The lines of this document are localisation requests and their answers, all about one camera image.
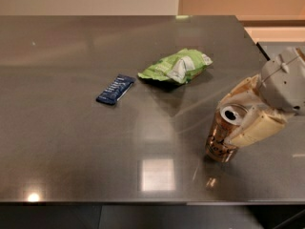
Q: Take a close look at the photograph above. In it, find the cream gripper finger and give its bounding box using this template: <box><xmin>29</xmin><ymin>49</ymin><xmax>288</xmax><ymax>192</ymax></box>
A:
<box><xmin>225</xmin><ymin>106</ymin><xmax>288</xmax><ymax>148</ymax></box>
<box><xmin>217</xmin><ymin>74</ymin><xmax>269</xmax><ymax>110</ymax></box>

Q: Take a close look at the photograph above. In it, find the orange soda can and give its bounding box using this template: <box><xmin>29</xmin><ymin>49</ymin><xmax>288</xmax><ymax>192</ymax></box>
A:
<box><xmin>205</xmin><ymin>104</ymin><xmax>248</xmax><ymax>162</ymax></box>

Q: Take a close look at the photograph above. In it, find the blue rxbar blueberry wrapper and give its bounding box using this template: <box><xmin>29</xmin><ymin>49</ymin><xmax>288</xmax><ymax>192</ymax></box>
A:
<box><xmin>96</xmin><ymin>74</ymin><xmax>135</xmax><ymax>105</ymax></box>

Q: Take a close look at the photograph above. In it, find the grey side counter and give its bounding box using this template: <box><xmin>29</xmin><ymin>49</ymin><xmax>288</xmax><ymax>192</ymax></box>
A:
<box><xmin>256</xmin><ymin>41</ymin><xmax>305</xmax><ymax>60</ymax></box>

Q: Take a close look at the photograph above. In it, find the green chip bag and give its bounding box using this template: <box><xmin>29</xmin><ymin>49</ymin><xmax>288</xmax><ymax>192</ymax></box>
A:
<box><xmin>138</xmin><ymin>49</ymin><xmax>213</xmax><ymax>85</ymax></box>

